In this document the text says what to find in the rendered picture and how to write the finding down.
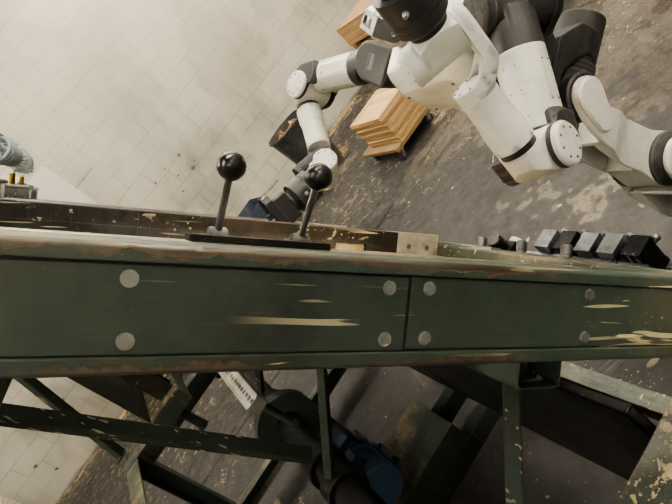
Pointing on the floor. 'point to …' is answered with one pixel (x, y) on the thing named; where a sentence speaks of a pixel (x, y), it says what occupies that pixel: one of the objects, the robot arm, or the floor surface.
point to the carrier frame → (451, 441)
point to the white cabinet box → (57, 188)
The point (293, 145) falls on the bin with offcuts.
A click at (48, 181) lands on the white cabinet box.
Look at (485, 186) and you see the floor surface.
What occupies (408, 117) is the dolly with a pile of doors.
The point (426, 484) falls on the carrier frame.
